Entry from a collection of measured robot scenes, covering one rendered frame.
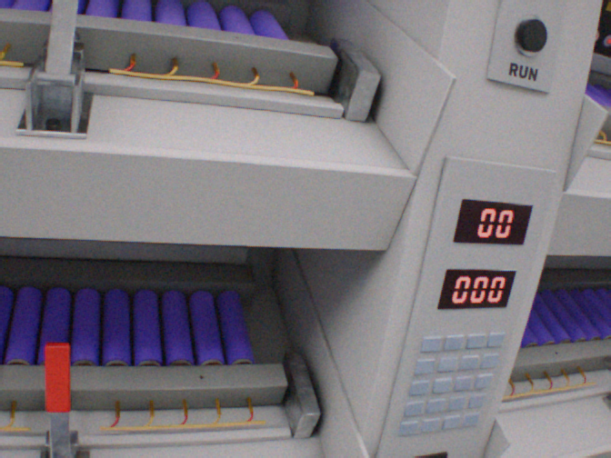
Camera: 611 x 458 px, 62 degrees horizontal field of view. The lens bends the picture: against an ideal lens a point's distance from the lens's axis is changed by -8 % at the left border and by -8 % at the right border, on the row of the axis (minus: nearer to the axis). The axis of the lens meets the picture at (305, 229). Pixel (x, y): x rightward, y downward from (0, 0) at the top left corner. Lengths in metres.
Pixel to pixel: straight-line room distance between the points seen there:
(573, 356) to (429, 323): 0.23
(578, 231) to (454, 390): 0.12
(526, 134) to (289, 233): 0.13
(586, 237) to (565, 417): 0.18
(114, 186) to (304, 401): 0.18
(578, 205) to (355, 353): 0.15
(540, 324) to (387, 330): 0.25
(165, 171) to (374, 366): 0.15
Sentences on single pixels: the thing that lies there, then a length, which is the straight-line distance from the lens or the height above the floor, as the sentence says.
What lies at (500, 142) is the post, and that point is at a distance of 0.28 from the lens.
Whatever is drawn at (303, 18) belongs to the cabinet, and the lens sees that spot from 0.44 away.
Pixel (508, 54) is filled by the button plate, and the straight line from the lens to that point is 0.27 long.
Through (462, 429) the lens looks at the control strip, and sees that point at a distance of 0.35.
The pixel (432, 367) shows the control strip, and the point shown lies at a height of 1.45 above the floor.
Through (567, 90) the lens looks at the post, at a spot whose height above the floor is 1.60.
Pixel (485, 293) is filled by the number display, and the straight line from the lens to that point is 0.30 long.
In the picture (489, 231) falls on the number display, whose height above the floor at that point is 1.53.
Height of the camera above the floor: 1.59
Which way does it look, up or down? 16 degrees down
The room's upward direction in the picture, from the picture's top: 9 degrees clockwise
